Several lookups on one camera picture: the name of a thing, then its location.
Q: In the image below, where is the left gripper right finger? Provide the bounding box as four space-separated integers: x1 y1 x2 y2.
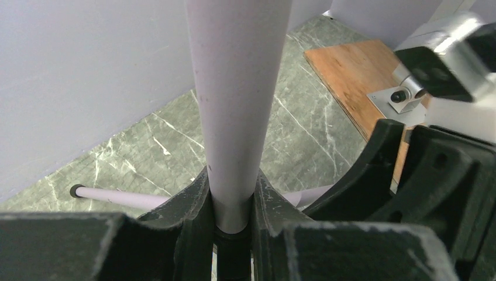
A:
251 172 458 280

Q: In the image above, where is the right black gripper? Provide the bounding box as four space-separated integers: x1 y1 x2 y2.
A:
303 119 495 280

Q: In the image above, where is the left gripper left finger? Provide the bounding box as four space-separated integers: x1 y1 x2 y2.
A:
1 170 214 280

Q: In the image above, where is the lilac music stand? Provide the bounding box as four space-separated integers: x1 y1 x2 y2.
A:
69 0 334 281

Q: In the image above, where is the wooden base board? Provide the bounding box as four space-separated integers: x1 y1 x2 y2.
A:
303 39 431 183

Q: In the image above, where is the silver metal bracket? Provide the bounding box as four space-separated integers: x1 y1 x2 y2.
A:
367 63 427 127

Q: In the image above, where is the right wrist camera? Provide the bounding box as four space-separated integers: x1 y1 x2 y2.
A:
395 11 495 143

